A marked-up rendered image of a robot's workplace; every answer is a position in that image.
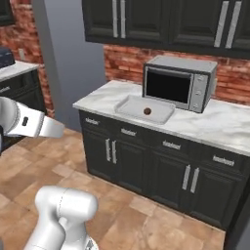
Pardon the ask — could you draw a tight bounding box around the dark base cupboard door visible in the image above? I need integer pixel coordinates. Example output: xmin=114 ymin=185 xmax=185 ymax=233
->
xmin=149 ymin=151 xmax=193 ymax=213
xmin=190 ymin=165 xmax=246 ymax=230
xmin=81 ymin=127 xmax=114 ymax=182
xmin=111 ymin=138 xmax=153 ymax=197

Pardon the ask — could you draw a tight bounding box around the silver base cupboard handle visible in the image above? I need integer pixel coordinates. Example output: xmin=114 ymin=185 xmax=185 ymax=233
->
xmin=110 ymin=140 xmax=118 ymax=165
xmin=189 ymin=166 xmax=200 ymax=194
xmin=181 ymin=164 xmax=192 ymax=191
xmin=104 ymin=138 xmax=112 ymax=162

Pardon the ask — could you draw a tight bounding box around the silver wall cupboard handle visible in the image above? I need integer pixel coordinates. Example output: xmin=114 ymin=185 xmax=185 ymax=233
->
xmin=213 ymin=0 xmax=230 ymax=49
xmin=111 ymin=0 xmax=119 ymax=39
xmin=119 ymin=0 xmax=127 ymax=40
xmin=225 ymin=0 xmax=243 ymax=50

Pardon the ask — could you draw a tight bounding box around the dark wall cupboard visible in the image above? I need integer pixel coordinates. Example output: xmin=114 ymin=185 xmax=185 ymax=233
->
xmin=0 ymin=0 xmax=16 ymax=27

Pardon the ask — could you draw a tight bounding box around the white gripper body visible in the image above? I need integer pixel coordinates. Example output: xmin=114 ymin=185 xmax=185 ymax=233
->
xmin=39 ymin=115 xmax=65 ymax=140

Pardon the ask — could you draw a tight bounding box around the dark wall cupboard door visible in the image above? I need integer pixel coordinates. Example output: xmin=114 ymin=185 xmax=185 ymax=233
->
xmin=81 ymin=0 xmax=120 ymax=41
xmin=118 ymin=0 xmax=171 ymax=45
xmin=228 ymin=0 xmax=250 ymax=53
xmin=169 ymin=0 xmax=229 ymax=51

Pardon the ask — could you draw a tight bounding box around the grey fridge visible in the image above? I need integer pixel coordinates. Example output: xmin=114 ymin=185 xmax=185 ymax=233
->
xmin=31 ymin=0 xmax=107 ymax=132

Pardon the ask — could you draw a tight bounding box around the silver drawer handle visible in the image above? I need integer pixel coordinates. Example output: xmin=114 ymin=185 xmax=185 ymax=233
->
xmin=84 ymin=117 xmax=101 ymax=126
xmin=120 ymin=127 xmax=138 ymax=138
xmin=212 ymin=154 xmax=235 ymax=167
xmin=161 ymin=140 xmax=182 ymax=151

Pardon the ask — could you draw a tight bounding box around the dark small appliance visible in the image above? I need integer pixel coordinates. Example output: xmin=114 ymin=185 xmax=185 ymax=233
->
xmin=0 ymin=46 xmax=17 ymax=69

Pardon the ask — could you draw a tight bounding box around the clear grey tupperware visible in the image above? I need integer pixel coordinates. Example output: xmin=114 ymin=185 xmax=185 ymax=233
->
xmin=113 ymin=94 xmax=177 ymax=125

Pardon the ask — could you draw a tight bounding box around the dark base cupboard run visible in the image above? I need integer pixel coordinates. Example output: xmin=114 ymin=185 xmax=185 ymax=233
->
xmin=0 ymin=60 xmax=47 ymax=154

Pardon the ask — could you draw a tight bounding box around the dark drawer front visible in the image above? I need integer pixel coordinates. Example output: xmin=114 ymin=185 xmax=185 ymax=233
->
xmin=150 ymin=129 xmax=197 ymax=159
xmin=111 ymin=118 xmax=153 ymax=145
xmin=79 ymin=109 xmax=114 ymax=133
xmin=194 ymin=142 xmax=250 ymax=179

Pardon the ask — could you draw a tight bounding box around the silver microwave oven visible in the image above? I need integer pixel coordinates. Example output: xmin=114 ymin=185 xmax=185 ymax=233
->
xmin=142 ymin=55 xmax=219 ymax=114

